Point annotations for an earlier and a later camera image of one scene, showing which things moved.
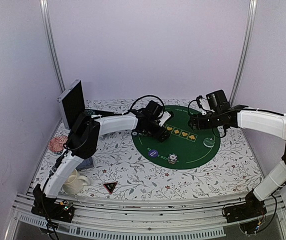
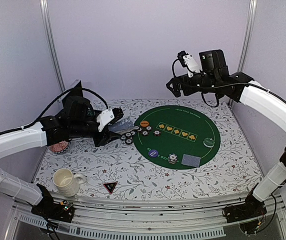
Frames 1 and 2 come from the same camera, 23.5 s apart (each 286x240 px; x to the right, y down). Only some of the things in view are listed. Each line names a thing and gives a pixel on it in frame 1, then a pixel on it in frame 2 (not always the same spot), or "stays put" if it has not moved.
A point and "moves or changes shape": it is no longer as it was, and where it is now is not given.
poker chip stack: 172,158 stays put
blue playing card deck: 86,163 moves or changes shape
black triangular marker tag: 110,186 stays put
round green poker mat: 185,148 stays put
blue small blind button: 152,153 stays put
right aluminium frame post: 245,51 stays put
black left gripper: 158,135 to 105,137
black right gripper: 196,119 to 175,80
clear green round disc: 209,142 stays put
